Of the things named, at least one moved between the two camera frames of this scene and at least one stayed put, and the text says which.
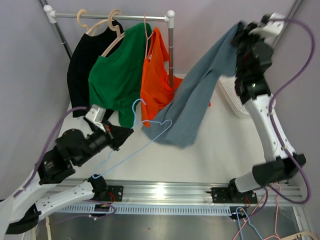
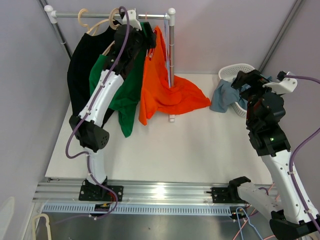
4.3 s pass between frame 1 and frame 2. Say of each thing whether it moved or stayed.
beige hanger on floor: stayed
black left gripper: moved
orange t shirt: stayed
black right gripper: moved
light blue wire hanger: moved
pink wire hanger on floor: stayed
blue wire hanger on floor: stayed
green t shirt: stayed
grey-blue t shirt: moved
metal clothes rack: stayed
